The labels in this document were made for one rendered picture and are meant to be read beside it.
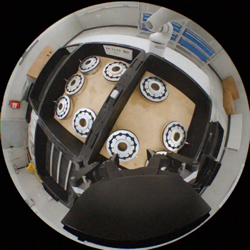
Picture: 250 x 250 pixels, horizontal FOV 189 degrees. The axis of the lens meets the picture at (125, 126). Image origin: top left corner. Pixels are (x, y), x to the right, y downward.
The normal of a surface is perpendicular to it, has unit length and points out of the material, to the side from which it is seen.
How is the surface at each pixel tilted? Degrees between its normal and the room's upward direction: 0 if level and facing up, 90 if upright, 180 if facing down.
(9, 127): 90
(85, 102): 0
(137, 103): 0
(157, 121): 0
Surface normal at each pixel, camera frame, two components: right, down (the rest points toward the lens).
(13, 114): 0.91, 0.40
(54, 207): 0.40, -0.92
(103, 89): -0.05, 0.00
